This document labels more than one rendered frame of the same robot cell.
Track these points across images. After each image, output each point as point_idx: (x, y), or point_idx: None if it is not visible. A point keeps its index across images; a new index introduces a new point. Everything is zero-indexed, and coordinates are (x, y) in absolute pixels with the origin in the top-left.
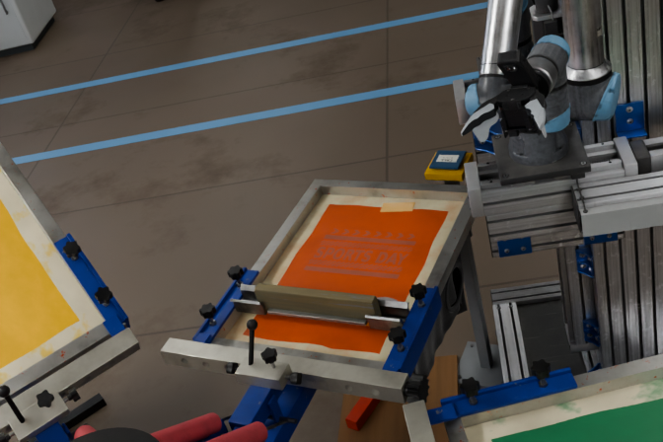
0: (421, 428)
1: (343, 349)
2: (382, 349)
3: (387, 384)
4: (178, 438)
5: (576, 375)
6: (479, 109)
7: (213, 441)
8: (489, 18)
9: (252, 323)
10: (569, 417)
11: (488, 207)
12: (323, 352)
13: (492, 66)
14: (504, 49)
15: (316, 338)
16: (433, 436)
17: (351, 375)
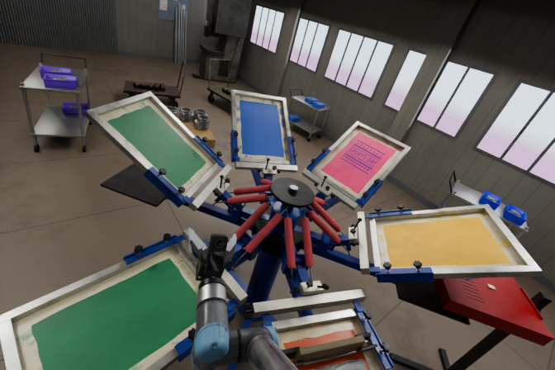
0: (234, 286)
1: (301, 339)
2: (283, 346)
3: (259, 303)
4: (304, 238)
5: (176, 357)
6: (233, 247)
7: (289, 234)
8: (285, 355)
9: (325, 285)
10: (176, 337)
11: None
12: (308, 333)
13: (262, 336)
14: (258, 346)
15: (319, 340)
16: (227, 285)
17: (277, 302)
